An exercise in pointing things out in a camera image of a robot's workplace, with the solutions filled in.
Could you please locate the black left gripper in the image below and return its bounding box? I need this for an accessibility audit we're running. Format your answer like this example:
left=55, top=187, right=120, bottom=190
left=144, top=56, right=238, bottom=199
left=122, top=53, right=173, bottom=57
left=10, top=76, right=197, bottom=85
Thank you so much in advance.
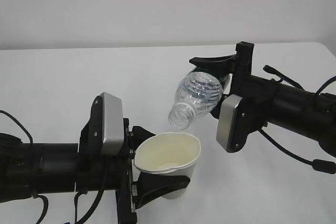
left=115, top=118, right=191, bottom=223

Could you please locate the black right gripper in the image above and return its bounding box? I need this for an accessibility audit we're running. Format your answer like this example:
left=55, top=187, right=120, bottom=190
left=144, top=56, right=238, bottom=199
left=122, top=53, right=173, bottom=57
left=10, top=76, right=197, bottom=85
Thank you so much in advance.
left=189, top=41, right=254, bottom=119

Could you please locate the clear plastic water bottle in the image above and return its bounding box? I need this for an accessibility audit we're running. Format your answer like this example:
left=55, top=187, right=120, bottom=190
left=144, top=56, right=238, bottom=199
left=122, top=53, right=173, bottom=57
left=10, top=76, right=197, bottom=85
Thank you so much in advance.
left=168, top=68, right=230, bottom=130

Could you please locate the white paper cup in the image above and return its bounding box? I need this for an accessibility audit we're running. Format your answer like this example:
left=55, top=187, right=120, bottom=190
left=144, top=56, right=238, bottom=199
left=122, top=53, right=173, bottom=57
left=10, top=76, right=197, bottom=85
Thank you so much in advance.
left=134, top=132, right=202, bottom=200

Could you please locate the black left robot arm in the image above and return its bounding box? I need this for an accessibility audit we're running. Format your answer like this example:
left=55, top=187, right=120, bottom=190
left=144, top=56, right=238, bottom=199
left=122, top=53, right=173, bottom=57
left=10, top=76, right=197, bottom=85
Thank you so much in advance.
left=1, top=119, right=190, bottom=223

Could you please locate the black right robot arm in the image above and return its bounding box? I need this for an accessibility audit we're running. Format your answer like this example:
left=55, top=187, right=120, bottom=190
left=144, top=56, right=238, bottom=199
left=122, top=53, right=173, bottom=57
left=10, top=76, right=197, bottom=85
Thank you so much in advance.
left=189, top=41, right=335, bottom=156

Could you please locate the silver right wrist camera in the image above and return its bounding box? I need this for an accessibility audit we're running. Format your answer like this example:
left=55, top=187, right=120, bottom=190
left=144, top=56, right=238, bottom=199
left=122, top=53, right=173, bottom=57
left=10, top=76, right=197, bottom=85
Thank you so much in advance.
left=216, top=94, right=267, bottom=153

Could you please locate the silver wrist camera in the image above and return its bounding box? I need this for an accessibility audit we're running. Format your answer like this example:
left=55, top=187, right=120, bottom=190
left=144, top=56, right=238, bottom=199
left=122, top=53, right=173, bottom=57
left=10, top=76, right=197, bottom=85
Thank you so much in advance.
left=79, top=92, right=124, bottom=159
left=216, top=94, right=267, bottom=153

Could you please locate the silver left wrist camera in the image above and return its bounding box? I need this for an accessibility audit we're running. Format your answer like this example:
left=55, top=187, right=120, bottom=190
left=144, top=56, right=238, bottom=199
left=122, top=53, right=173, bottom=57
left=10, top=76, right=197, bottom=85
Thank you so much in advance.
left=79, top=92, right=124, bottom=159

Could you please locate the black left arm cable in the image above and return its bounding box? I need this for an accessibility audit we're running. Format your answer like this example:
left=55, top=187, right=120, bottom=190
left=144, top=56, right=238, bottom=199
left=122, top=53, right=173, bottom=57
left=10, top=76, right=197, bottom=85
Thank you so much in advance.
left=0, top=110, right=110, bottom=224

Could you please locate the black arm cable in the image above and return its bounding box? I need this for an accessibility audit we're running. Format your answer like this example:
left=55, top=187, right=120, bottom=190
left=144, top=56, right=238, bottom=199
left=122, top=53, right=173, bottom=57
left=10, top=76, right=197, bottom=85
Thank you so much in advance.
left=258, top=64, right=336, bottom=175
left=0, top=110, right=110, bottom=224

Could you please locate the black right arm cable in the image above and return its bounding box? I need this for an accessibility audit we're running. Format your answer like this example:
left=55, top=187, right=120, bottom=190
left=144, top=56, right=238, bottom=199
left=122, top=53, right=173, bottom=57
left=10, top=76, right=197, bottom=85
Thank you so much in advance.
left=258, top=64, right=336, bottom=175

